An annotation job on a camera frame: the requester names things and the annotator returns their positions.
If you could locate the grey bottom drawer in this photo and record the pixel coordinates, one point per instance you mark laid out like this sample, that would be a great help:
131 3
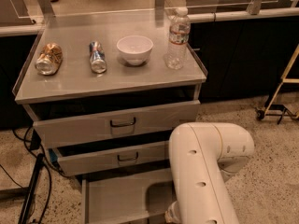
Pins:
133 199

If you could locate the grey drawer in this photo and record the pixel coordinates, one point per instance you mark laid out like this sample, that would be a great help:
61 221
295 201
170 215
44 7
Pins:
102 126
133 199
113 153

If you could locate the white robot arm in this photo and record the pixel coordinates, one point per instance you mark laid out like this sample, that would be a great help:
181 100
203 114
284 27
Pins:
203 156

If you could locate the grey metal drawer cabinet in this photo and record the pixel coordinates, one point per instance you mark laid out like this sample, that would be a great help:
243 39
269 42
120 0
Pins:
76 90

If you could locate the grey middle drawer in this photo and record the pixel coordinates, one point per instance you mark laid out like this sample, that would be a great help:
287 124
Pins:
113 153

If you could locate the grey top drawer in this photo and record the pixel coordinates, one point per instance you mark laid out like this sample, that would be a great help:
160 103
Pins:
102 126

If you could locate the clear plastic water bottle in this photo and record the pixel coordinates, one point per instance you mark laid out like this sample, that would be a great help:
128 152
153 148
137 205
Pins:
178 36

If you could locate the white ceramic bowl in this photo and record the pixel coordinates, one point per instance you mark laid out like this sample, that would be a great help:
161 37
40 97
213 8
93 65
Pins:
135 49

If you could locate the blue red soda can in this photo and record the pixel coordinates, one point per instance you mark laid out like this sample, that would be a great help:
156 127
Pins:
97 58

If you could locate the gold crushed soda can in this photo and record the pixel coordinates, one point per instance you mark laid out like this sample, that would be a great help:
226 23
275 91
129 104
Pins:
49 60

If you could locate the black metal floor stand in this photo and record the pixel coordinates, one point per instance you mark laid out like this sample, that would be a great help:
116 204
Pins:
26 193

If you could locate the yellow wheeled cart frame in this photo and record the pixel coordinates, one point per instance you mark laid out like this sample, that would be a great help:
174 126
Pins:
275 110

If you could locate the white horizontal rail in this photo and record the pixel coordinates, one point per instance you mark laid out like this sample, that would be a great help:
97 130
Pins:
244 15

